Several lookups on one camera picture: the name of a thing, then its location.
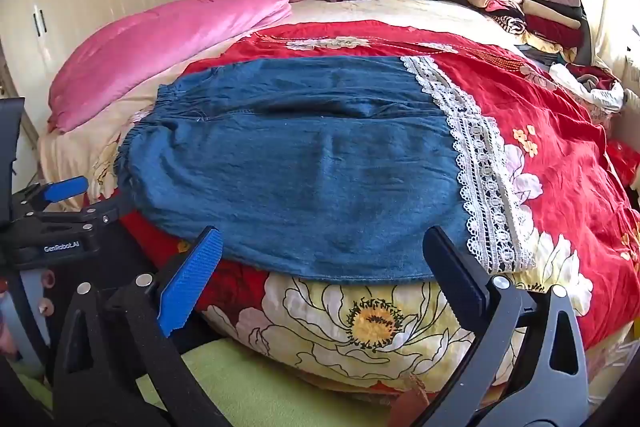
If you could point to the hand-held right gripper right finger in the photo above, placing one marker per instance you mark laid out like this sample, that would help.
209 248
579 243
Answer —
457 277

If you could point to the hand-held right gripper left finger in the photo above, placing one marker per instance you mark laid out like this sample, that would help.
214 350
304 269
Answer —
190 279

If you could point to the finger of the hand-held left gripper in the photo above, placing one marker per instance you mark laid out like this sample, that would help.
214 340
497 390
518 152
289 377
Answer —
107 209
65 189

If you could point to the blue denim pants lace trim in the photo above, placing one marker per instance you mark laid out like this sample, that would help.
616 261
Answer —
300 167

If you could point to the lime green cloth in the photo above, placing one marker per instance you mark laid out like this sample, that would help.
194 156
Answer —
260 392

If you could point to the red floral bedsheet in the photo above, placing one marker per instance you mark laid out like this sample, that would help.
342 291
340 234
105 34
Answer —
550 132

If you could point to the white crumpled cloth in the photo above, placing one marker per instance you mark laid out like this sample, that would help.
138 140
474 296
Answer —
595 99

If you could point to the pile of folded clothes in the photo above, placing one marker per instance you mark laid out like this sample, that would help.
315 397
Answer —
540 7

